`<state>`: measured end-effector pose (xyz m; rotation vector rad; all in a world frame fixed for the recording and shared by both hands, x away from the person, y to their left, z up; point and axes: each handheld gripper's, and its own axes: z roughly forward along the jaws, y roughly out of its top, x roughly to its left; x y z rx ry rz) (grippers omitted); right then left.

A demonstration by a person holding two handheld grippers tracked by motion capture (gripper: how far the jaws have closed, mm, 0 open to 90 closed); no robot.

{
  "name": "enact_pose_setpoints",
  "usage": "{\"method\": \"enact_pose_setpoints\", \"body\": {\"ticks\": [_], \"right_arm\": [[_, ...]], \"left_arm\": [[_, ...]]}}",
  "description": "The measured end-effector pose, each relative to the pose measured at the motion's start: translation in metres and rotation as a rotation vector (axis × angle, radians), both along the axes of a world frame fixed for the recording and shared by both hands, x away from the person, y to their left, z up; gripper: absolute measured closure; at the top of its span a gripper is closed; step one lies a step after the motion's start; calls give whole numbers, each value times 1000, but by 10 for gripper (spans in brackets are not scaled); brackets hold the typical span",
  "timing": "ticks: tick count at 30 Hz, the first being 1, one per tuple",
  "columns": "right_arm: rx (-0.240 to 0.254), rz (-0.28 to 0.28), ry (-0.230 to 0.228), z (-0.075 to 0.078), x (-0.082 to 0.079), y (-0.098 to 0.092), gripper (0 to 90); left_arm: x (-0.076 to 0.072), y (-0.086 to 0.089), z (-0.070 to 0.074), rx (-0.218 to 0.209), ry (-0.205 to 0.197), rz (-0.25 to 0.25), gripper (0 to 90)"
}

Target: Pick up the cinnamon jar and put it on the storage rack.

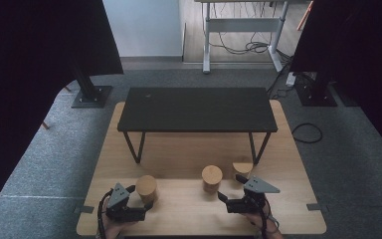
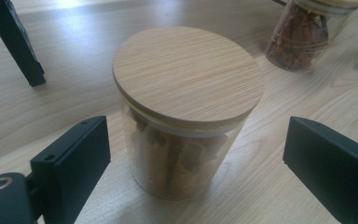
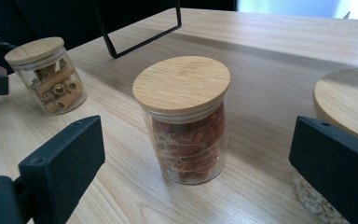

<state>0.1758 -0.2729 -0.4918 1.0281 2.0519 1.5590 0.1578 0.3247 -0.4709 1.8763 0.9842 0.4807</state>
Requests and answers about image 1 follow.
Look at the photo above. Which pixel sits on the black curtain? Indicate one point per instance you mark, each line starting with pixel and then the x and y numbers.
pixel 361 49
pixel 30 66

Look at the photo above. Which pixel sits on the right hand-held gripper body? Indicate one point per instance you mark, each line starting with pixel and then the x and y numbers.
pixel 250 199

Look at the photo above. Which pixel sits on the grey tape piece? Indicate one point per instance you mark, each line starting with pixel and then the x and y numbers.
pixel 84 209
pixel 316 207

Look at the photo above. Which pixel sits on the white power strip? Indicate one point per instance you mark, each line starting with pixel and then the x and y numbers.
pixel 290 79

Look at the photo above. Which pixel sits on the person's right hand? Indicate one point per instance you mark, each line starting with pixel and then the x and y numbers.
pixel 257 222

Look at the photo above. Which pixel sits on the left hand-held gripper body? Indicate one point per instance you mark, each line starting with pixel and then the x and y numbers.
pixel 121 209

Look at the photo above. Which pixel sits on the white desk frame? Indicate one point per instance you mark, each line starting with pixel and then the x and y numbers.
pixel 242 25

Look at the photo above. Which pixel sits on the person's left hand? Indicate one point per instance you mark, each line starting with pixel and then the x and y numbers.
pixel 117 229

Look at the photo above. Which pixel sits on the black raised shelf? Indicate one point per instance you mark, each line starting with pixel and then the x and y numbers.
pixel 197 109

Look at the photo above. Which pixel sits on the brown wooden leg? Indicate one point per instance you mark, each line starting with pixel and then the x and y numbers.
pixel 45 125
pixel 67 88

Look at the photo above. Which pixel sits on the black metal stand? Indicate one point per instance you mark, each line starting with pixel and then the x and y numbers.
pixel 91 94
pixel 318 94

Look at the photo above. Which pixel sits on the glass jar with wooden lid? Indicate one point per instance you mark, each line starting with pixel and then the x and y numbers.
pixel 147 188
pixel 212 177
pixel 243 168

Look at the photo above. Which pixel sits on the orange stick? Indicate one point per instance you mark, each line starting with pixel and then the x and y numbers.
pixel 304 16

